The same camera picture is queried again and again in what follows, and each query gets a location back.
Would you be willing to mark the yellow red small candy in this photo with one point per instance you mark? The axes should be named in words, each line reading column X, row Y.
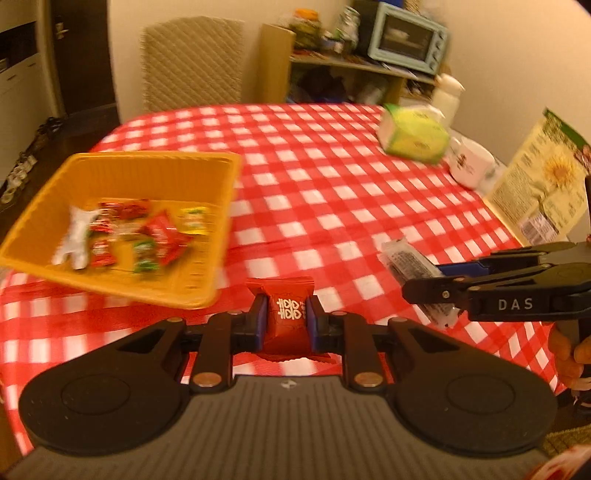
column 193, row 221

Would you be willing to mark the white thermos bottle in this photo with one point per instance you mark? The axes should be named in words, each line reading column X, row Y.
column 447, row 96

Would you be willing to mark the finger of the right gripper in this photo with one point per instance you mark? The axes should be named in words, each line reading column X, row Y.
column 467, row 269
column 438, row 290

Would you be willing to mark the grey barcode snack packet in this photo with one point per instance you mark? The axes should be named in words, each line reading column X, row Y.
column 406, row 263

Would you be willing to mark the glass jar orange lid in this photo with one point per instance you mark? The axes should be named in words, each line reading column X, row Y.
column 307, row 28

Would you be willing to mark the sunflower printed box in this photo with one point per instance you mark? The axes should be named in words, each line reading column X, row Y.
column 541, row 195

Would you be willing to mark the silver white snack wrapper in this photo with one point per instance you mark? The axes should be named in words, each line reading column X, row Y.
column 73, row 246

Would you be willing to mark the right hand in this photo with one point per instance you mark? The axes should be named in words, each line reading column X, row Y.
column 570, row 359

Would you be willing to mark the white drawer cabinet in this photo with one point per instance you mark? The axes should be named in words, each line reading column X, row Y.
column 28, row 85

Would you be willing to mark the beige quilted chair back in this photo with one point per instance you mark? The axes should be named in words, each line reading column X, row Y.
column 190, row 62

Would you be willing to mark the wooden shelf unit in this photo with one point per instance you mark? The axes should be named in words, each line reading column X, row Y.
column 281, row 66

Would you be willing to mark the red gold candy wrapper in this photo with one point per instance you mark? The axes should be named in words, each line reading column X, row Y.
column 104, row 222

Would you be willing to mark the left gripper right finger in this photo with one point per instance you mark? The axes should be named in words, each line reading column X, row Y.
column 356, row 341

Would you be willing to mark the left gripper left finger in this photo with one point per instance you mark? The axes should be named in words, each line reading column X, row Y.
column 223, row 336

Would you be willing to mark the red square snack packet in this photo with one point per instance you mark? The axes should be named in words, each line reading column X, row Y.
column 285, row 333

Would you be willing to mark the red orange candy packet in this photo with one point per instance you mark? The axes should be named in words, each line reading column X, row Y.
column 128, row 209

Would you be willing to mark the orange plastic tray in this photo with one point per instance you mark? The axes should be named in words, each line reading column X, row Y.
column 170, row 181

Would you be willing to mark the large red snack packet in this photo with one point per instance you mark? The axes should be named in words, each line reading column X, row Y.
column 170, row 244

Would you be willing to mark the light blue toaster oven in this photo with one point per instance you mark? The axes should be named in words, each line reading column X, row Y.
column 405, row 39

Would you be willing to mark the green small candy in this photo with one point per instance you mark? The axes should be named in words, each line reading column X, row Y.
column 144, row 256

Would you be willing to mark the red white checkered tablecloth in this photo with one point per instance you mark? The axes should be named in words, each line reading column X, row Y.
column 317, row 197

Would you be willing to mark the white ceramic mug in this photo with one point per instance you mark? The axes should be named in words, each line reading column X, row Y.
column 469, row 162

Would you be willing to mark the green yellow tissue pack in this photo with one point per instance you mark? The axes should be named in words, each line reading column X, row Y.
column 414, row 133

